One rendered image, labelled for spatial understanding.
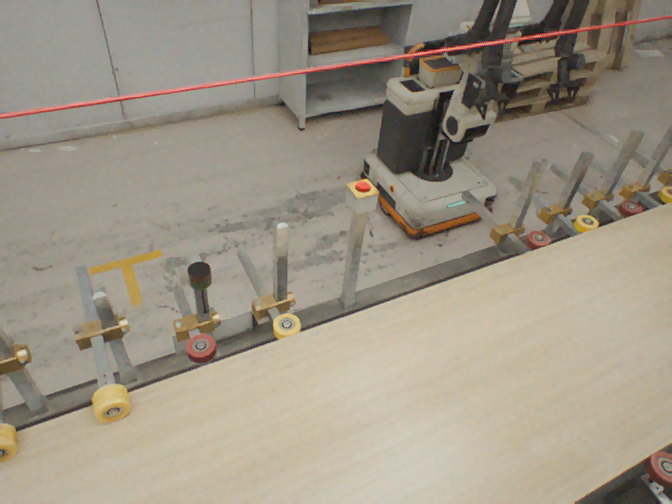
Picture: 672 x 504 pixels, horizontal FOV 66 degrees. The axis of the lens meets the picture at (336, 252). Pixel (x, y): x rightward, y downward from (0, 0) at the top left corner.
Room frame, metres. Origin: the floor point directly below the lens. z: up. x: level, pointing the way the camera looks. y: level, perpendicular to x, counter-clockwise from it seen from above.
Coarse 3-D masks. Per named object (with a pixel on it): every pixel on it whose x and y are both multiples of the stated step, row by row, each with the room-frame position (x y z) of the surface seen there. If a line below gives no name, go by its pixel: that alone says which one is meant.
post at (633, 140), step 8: (632, 136) 1.86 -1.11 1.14; (640, 136) 1.85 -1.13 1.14; (624, 144) 1.87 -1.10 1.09; (632, 144) 1.85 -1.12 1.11; (624, 152) 1.86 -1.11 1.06; (632, 152) 1.85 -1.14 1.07; (616, 160) 1.87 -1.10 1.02; (624, 160) 1.84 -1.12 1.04; (616, 168) 1.85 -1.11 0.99; (624, 168) 1.86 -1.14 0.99; (608, 176) 1.87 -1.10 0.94; (616, 176) 1.84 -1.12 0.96; (608, 184) 1.85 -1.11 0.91; (600, 192) 1.87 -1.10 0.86; (608, 192) 1.85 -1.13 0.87; (592, 216) 1.85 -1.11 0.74
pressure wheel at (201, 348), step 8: (200, 336) 0.87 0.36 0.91; (208, 336) 0.87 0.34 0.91; (192, 344) 0.84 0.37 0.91; (200, 344) 0.84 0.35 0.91; (208, 344) 0.85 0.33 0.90; (192, 352) 0.82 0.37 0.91; (200, 352) 0.82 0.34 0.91; (208, 352) 0.82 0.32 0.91; (192, 360) 0.81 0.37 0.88; (200, 360) 0.80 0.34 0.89; (208, 360) 0.81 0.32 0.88
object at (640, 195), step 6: (594, 162) 2.16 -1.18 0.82; (600, 162) 2.16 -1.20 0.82; (594, 168) 2.15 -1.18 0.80; (600, 168) 2.12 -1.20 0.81; (606, 168) 2.11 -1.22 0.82; (606, 174) 2.09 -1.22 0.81; (618, 180) 2.03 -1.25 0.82; (624, 180) 2.03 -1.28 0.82; (642, 192) 1.94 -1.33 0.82; (636, 198) 1.93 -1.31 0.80; (642, 198) 1.91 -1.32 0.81; (648, 198) 1.90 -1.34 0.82; (648, 204) 1.88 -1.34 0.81; (654, 204) 1.86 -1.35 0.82; (660, 204) 1.87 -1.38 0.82
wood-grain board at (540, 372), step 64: (576, 256) 1.39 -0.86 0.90; (640, 256) 1.42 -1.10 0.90; (384, 320) 1.00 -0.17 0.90; (448, 320) 1.03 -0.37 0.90; (512, 320) 1.06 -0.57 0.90; (576, 320) 1.09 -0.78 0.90; (640, 320) 1.11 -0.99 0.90; (192, 384) 0.72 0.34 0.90; (256, 384) 0.74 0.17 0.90; (320, 384) 0.76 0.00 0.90; (384, 384) 0.78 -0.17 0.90; (448, 384) 0.80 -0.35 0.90; (512, 384) 0.82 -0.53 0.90; (576, 384) 0.85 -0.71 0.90; (640, 384) 0.87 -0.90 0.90; (64, 448) 0.52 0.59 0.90; (128, 448) 0.53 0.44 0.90; (192, 448) 0.55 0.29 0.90; (256, 448) 0.57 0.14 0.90; (320, 448) 0.58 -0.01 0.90; (384, 448) 0.60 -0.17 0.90; (448, 448) 0.62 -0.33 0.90; (512, 448) 0.64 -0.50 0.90; (576, 448) 0.65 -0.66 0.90; (640, 448) 0.67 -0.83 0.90
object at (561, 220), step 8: (512, 176) 1.93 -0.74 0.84; (512, 184) 1.91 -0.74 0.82; (520, 184) 1.88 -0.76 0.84; (536, 200) 1.78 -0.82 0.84; (544, 200) 1.78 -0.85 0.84; (560, 216) 1.68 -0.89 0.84; (560, 224) 1.66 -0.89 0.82; (568, 224) 1.64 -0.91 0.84; (568, 232) 1.62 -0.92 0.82; (576, 232) 1.59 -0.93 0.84
